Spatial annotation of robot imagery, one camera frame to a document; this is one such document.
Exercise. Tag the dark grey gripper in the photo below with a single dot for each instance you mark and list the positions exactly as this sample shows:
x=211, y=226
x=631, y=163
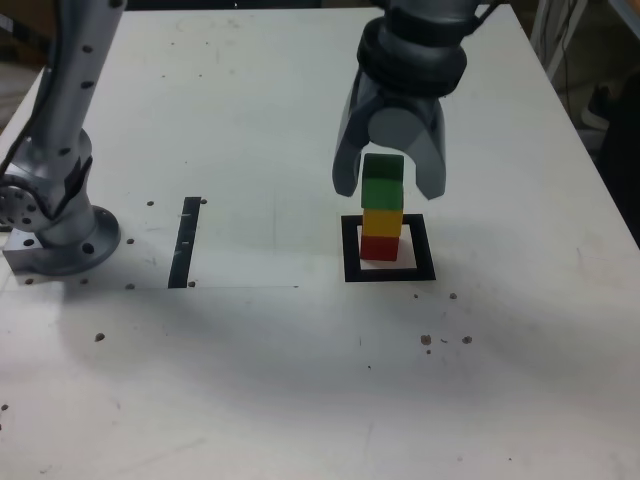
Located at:
x=405, y=101

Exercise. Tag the green cube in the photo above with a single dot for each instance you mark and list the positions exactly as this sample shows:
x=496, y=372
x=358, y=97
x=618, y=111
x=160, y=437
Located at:
x=382, y=192

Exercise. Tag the yellow cube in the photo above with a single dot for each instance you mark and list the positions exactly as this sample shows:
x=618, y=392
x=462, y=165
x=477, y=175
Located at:
x=381, y=222

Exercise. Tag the red cube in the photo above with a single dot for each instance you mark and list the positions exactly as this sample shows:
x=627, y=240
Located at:
x=379, y=249

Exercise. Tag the black tape square outline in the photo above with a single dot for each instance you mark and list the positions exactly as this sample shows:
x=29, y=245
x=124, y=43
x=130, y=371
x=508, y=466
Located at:
x=350, y=270

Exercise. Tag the black tape strip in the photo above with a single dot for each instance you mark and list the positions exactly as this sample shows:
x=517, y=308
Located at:
x=182, y=240

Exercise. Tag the dark shoe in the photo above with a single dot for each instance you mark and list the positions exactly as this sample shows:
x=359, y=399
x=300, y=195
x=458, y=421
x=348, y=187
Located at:
x=595, y=112

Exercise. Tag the dark bulky object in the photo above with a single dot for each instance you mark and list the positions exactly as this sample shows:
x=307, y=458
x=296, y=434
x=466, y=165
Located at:
x=625, y=150

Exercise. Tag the white metal frame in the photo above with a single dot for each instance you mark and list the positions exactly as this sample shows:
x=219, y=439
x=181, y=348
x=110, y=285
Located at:
x=552, y=62

